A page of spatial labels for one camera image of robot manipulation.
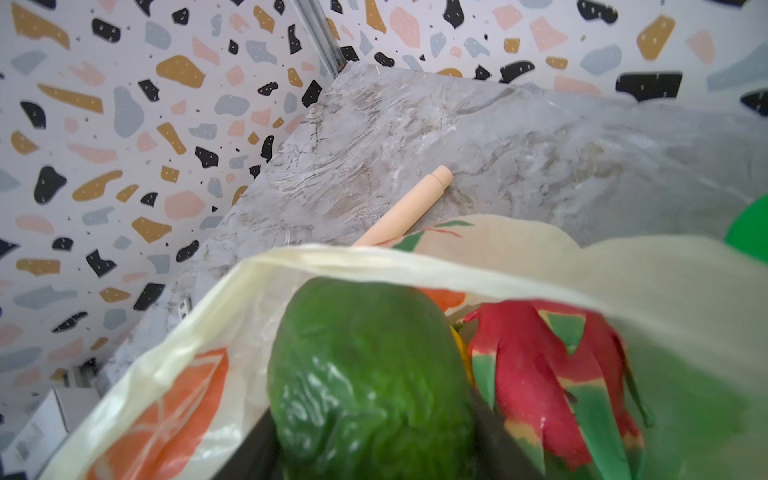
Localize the cream plastic bag orange print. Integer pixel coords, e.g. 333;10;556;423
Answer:
43;215;767;479

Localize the pink dragon fruit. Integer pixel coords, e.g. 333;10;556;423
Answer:
456;300;654;479

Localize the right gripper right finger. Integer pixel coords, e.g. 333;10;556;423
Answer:
472;395;540;480

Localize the wooden rolling pin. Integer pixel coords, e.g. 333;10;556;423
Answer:
354;165;454;247

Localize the green plastic basket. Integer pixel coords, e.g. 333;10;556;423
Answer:
725;195;768;263

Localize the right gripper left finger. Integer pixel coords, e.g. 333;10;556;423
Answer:
213;408;282;480

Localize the yellow banana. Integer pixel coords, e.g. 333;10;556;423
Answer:
451;328;476;386

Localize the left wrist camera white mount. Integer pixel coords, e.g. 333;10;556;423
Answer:
1;388;100;479

